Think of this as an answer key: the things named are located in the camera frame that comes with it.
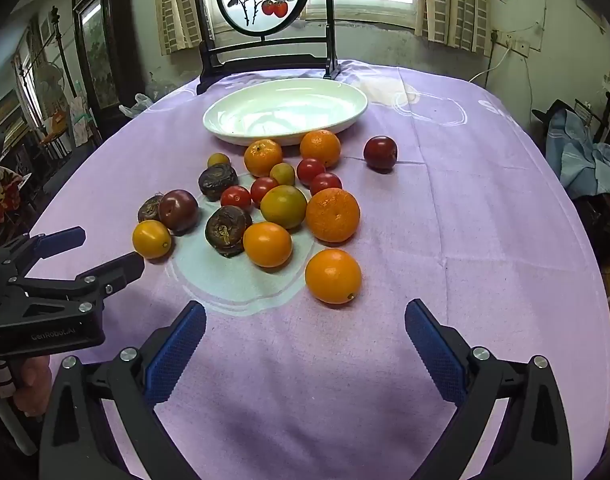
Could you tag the yellow green citrus fruit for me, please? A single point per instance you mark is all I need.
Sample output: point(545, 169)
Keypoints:
point(283, 206)

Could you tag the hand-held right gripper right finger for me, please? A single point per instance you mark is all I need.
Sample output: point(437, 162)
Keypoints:
point(435, 355)

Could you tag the person's left hand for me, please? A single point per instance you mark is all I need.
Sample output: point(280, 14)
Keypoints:
point(32, 380)

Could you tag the smooth orange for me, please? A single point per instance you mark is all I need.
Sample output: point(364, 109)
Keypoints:
point(333, 276)
point(267, 244)

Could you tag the large dimpled orange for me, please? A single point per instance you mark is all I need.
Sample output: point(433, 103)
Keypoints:
point(332, 214)

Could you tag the white oval plate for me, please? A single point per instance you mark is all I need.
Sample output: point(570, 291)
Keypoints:
point(285, 107)

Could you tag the small yellow green fruit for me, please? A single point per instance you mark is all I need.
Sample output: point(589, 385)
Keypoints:
point(218, 160)
point(282, 173)

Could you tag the dark wooden cabinet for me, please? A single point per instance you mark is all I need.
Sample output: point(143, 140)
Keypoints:
point(97, 50)

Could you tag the white plastic bag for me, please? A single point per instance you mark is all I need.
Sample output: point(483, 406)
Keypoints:
point(137, 105)

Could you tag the white wall socket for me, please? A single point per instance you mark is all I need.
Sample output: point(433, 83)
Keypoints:
point(515, 42)

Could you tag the mandarin with green stem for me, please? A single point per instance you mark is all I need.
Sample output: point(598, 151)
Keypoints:
point(263, 157)

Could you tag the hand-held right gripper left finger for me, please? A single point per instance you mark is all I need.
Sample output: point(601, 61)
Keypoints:
point(177, 355)

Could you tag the dark purple plum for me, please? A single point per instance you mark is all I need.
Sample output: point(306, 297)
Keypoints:
point(178, 211)

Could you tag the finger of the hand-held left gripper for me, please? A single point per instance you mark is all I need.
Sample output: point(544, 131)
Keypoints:
point(120, 267)
point(60, 240)

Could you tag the red plum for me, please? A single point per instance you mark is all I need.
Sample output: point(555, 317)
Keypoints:
point(380, 153)

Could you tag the blue cloth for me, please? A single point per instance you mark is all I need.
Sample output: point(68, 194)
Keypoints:
point(585, 160)

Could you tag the small dark wrinkled fruit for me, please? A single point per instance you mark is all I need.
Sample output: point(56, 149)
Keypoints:
point(149, 208)

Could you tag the large dark wrinkled fruit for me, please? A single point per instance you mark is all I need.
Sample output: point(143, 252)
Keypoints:
point(228, 230)

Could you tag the beige checked curtain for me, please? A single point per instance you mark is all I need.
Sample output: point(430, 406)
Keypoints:
point(455, 5)
point(177, 10)

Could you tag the red cherry tomato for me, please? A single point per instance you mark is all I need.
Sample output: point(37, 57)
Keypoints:
point(235, 198)
point(310, 170)
point(326, 183)
point(263, 189)

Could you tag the small yellow orange citrus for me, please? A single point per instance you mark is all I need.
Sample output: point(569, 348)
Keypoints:
point(152, 239)

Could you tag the purple printed tablecloth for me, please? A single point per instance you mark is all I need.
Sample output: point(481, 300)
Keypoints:
point(485, 260)

